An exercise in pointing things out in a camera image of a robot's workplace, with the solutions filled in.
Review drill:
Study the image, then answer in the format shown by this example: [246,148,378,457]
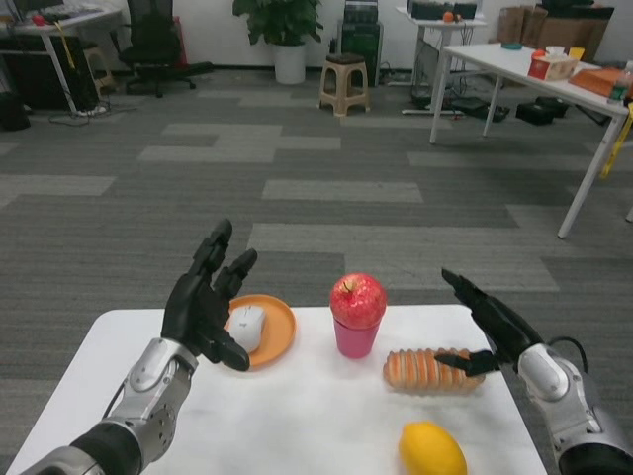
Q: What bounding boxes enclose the black bag under table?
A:
[447,96,510,121]

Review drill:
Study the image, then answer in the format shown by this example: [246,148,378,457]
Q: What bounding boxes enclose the pink plastic cup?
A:
[331,316,383,360]

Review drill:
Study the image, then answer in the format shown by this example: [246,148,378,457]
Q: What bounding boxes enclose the red apple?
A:
[329,271,389,329]

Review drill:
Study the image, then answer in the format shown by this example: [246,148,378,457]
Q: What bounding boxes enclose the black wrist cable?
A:
[101,380,130,422]
[548,335,589,372]

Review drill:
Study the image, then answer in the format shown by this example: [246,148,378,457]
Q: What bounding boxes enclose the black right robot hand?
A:
[433,268,545,378]

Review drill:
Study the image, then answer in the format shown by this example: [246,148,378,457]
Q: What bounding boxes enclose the yellow strap on desk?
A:
[54,19,76,70]

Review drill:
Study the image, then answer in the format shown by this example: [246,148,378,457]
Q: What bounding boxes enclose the green plastic bottle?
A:
[606,61,633,106]

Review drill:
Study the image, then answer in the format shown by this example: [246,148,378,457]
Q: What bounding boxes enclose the white computer mouse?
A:
[227,305,266,354]

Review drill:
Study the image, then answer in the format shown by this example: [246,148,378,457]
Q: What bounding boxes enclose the black case on floor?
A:
[515,97,570,126]

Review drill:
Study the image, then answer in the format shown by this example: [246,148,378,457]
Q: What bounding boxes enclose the small white standing desk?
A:
[395,4,489,115]

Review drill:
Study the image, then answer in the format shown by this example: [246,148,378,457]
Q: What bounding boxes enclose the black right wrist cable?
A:
[548,335,589,372]

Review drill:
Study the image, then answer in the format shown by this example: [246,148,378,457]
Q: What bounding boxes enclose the ridged tan bread loaf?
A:
[383,347,489,397]

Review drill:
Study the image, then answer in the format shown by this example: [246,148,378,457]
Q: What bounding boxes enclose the white desk with slanted leg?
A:
[0,7,125,115]

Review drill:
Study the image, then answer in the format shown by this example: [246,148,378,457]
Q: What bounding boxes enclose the black office chair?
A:
[118,0,215,99]

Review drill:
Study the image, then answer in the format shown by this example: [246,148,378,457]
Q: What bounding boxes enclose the black computer tower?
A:
[337,0,385,88]

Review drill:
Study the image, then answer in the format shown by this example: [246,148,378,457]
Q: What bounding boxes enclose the beige plastic stool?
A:
[318,52,372,118]

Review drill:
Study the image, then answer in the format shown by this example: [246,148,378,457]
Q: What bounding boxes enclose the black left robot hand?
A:
[162,218,259,373]

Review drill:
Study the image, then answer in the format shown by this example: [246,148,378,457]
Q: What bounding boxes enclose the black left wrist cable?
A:
[101,380,130,422]

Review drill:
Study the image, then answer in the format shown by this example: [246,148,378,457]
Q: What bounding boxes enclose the large white office table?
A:
[428,43,633,239]

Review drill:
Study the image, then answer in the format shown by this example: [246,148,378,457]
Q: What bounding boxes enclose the orange plate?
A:
[225,294,298,370]

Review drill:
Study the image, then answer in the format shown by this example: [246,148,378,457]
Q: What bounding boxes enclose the yellow strap on table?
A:
[599,101,633,180]

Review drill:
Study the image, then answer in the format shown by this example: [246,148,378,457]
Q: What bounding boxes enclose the orange tray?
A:
[568,67,633,98]

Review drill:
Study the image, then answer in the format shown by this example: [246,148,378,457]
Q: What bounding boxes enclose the red tissue box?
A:
[527,52,579,83]

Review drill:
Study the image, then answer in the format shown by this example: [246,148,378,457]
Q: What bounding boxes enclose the yellow lemon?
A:
[399,420,469,475]

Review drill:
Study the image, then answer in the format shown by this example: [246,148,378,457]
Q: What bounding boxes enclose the black cabinet under desk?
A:
[0,35,98,113]

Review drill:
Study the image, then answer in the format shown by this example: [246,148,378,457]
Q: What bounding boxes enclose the green potted plant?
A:
[231,0,325,48]

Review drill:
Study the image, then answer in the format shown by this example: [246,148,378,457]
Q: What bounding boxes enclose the brown cardboard boxes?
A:
[497,4,614,63]

